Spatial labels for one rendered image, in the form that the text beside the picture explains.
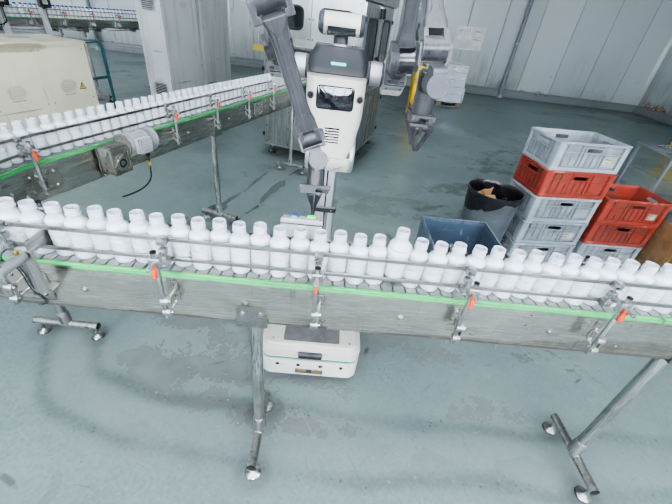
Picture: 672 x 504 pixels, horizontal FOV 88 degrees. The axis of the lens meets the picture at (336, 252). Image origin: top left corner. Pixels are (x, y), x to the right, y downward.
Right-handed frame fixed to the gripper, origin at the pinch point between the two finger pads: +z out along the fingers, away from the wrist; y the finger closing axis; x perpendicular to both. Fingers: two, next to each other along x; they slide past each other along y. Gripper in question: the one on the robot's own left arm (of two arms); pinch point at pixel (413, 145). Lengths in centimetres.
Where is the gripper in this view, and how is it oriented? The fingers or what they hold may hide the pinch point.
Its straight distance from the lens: 109.3
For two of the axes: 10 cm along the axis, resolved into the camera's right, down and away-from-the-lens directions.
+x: -9.9, -1.0, -0.3
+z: -1.0, 8.3, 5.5
